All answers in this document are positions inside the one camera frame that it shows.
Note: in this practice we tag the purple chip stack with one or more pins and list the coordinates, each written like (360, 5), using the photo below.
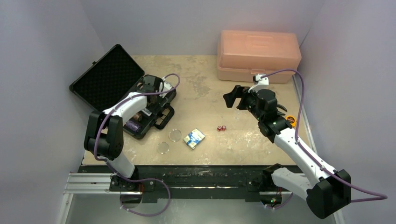
(133, 126)

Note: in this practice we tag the clear round disc upper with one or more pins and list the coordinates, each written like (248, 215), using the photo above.
(175, 135)

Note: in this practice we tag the yellow tape measure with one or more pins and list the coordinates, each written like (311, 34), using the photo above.
(292, 120)

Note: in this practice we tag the clear round disc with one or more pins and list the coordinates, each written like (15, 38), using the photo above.
(163, 147)
(175, 135)

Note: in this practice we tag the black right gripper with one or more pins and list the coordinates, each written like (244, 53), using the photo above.
(244, 97)

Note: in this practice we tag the black table edge rail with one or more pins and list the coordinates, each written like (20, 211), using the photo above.
(250, 183)

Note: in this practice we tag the black poker set case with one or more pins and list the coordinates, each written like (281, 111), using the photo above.
(109, 80)

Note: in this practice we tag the aluminium frame rail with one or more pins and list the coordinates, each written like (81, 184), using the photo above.
(88, 183)

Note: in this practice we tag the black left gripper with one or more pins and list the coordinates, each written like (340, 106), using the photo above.
(154, 109)

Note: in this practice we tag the blue striped card deck box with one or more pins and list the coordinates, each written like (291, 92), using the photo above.
(193, 138)

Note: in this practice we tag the pink plastic toolbox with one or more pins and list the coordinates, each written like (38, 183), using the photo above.
(242, 54)

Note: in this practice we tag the clear round disc lower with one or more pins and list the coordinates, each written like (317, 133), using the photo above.
(163, 147)

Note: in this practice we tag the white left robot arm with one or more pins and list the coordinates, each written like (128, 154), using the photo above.
(104, 133)

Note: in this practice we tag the black handled pliers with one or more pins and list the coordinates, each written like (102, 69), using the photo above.
(281, 110)

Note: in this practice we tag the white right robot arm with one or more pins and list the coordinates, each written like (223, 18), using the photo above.
(324, 189)

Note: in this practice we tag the brown chip stack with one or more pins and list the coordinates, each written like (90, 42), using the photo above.
(137, 117)

